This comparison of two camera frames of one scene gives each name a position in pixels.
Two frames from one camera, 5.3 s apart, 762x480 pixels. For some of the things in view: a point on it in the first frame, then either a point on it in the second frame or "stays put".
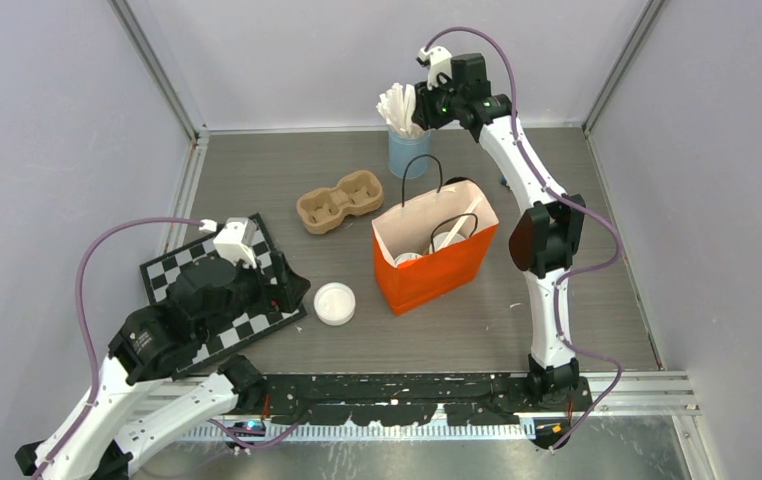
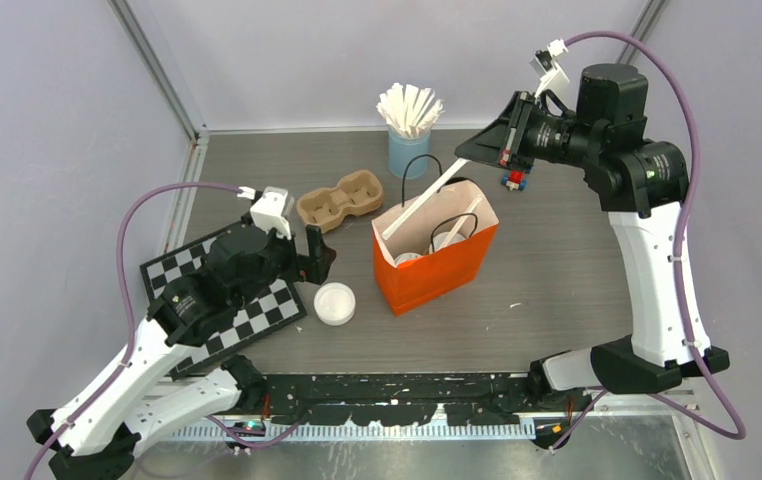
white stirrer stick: x=460 y=223 stays put
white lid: x=440 y=237 stays put
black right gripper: x=423 y=116 -> x=502 y=142
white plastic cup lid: x=406 y=257 stays put
